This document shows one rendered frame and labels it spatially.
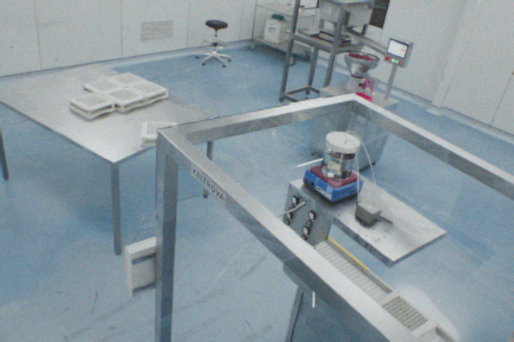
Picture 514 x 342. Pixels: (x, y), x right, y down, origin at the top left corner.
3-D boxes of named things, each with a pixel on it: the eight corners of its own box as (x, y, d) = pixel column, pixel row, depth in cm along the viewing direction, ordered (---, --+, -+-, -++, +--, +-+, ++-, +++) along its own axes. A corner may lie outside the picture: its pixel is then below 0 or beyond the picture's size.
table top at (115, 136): (-17, 95, 355) (-18, 90, 353) (95, 66, 437) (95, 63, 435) (113, 167, 293) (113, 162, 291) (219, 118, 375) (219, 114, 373)
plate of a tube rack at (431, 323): (361, 311, 205) (363, 307, 204) (396, 291, 219) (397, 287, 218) (404, 350, 189) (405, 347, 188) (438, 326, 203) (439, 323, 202)
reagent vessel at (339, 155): (312, 168, 211) (320, 131, 202) (334, 160, 220) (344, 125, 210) (335, 184, 202) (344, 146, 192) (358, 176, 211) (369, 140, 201)
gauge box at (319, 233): (281, 221, 228) (288, 187, 217) (297, 215, 234) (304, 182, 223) (312, 246, 214) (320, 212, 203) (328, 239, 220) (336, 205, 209)
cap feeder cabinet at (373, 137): (305, 153, 511) (319, 89, 471) (335, 140, 548) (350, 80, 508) (351, 179, 476) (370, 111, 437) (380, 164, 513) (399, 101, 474)
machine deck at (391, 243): (287, 189, 218) (289, 181, 216) (343, 171, 239) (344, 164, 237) (390, 269, 179) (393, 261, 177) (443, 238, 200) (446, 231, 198)
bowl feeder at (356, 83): (329, 87, 480) (337, 52, 460) (349, 82, 503) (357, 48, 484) (369, 104, 453) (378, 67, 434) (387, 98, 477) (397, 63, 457)
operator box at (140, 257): (125, 291, 202) (124, 246, 188) (161, 277, 212) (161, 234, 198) (132, 299, 198) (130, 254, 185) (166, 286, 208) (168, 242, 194)
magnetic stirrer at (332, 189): (299, 183, 216) (302, 167, 211) (330, 173, 228) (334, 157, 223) (328, 205, 203) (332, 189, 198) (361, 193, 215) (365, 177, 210)
